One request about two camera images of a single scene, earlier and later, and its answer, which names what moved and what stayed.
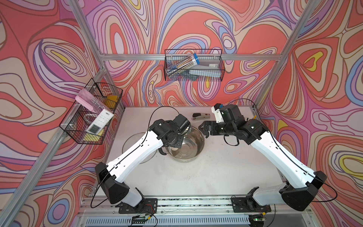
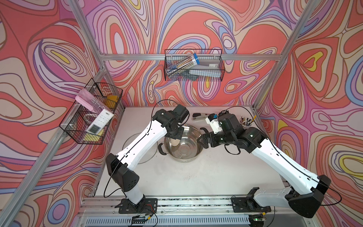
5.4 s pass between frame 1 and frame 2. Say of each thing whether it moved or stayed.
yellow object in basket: stayed
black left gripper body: moved
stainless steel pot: stayed
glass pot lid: stayed
